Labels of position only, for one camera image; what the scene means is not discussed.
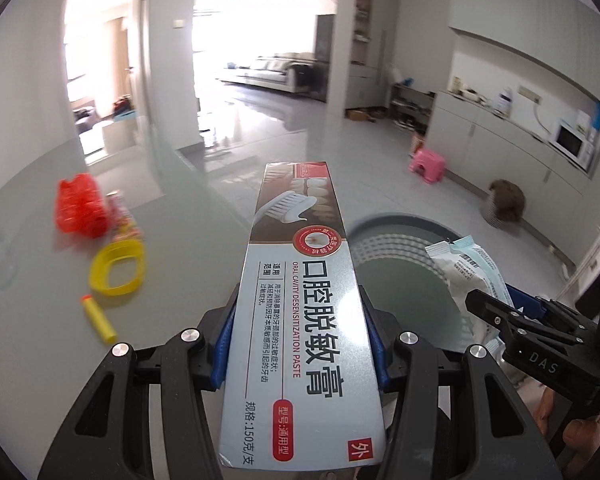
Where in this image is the red plastic bag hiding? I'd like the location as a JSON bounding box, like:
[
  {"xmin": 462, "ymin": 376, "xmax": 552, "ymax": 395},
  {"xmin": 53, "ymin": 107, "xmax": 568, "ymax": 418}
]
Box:
[{"xmin": 55, "ymin": 173, "xmax": 110, "ymax": 238}]

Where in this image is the white upper cabinet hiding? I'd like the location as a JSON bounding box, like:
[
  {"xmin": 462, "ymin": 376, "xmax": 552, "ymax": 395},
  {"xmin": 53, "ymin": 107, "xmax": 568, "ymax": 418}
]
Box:
[{"xmin": 450, "ymin": 0, "xmax": 600, "ymax": 106}]

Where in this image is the shoe rack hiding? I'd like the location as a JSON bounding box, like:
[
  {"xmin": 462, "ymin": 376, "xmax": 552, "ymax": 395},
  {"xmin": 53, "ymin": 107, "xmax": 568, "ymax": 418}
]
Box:
[{"xmin": 387, "ymin": 82, "xmax": 436, "ymax": 131}]

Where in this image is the white cabinet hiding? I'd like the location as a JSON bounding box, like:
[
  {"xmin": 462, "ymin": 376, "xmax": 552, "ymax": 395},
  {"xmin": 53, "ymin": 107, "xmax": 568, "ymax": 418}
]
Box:
[
  {"xmin": 450, "ymin": 0, "xmax": 600, "ymax": 106},
  {"xmin": 427, "ymin": 91, "xmax": 596, "ymax": 221}
]

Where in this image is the colourful snack packet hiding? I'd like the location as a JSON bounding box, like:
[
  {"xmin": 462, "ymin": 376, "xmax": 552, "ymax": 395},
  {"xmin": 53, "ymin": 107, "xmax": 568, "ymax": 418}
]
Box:
[{"xmin": 105, "ymin": 190, "xmax": 145, "ymax": 243}]

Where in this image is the white lower cabinet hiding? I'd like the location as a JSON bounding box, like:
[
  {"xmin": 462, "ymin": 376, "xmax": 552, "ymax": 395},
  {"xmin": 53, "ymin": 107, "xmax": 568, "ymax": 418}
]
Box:
[{"xmin": 427, "ymin": 91, "xmax": 596, "ymax": 221}]

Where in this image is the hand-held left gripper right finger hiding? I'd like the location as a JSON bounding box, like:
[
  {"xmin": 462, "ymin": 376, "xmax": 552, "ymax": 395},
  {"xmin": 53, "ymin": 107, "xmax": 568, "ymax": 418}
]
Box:
[{"xmin": 357, "ymin": 285, "xmax": 551, "ymax": 480}]

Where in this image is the light blue wipes packet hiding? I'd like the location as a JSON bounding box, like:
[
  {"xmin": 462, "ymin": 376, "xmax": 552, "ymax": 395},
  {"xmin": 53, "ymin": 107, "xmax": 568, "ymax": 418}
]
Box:
[{"xmin": 425, "ymin": 236, "xmax": 515, "ymax": 356}]

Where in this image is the toothpaste box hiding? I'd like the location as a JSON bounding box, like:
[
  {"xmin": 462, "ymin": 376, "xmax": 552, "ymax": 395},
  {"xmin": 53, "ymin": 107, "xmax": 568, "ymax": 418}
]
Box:
[{"xmin": 215, "ymin": 161, "xmax": 388, "ymax": 471}]

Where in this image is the tall shelf cabinet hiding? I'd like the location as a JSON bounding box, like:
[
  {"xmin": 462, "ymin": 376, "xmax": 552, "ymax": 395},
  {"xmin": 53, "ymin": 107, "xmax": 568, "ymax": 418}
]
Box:
[{"xmin": 350, "ymin": 0, "xmax": 398, "ymax": 111}]

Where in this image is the pink plastic stool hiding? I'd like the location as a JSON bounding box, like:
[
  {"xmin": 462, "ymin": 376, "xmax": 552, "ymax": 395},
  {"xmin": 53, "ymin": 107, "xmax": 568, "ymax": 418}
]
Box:
[{"xmin": 408, "ymin": 148, "xmax": 447, "ymax": 186}]

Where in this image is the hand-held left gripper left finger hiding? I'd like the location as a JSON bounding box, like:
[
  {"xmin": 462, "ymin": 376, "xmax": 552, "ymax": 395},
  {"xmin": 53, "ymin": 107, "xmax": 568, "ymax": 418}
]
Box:
[{"xmin": 37, "ymin": 282, "xmax": 241, "ymax": 480}]

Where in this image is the yellow plastic ring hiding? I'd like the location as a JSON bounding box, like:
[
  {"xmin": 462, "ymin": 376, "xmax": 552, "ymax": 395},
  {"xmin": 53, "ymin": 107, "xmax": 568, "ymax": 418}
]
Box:
[{"xmin": 89, "ymin": 239, "xmax": 147, "ymax": 295}]

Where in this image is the white room door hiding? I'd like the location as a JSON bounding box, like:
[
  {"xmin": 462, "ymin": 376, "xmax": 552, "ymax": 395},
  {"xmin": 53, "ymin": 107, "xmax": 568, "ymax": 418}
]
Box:
[{"xmin": 130, "ymin": 0, "xmax": 163, "ymax": 181}]

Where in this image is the grey sofa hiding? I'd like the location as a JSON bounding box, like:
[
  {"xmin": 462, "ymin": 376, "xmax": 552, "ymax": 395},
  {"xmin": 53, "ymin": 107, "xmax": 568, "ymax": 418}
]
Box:
[{"xmin": 217, "ymin": 53, "xmax": 321, "ymax": 93}]

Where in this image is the grey perforated plastic basket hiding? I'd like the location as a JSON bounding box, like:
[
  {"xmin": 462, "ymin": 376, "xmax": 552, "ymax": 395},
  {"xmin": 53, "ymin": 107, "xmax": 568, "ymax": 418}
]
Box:
[{"xmin": 348, "ymin": 213, "xmax": 506, "ymax": 376}]

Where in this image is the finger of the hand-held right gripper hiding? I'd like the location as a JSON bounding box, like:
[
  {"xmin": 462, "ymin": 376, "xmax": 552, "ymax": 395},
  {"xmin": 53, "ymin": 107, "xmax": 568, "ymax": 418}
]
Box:
[
  {"xmin": 464, "ymin": 287, "xmax": 542, "ymax": 344},
  {"xmin": 505, "ymin": 285, "xmax": 597, "ymax": 327}
]

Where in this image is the person's right hand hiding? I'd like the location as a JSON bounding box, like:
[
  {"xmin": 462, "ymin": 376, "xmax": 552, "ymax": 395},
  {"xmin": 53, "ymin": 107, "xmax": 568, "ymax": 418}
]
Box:
[{"xmin": 539, "ymin": 387, "xmax": 600, "ymax": 461}]

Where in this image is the yellow toy dart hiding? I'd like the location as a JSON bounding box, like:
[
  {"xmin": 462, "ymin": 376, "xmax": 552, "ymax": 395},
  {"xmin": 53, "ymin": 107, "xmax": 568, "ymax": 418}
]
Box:
[{"xmin": 80, "ymin": 294, "xmax": 118, "ymax": 345}]

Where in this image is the white microwave oven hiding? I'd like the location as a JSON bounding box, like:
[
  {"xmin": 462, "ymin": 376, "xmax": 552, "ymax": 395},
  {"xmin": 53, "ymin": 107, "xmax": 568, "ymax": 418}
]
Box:
[{"xmin": 550, "ymin": 120, "xmax": 597, "ymax": 171}]

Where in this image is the dark refrigerator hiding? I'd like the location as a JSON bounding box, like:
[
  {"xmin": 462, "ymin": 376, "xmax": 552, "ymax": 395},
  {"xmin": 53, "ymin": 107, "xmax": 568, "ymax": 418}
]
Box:
[{"xmin": 315, "ymin": 14, "xmax": 337, "ymax": 103}]

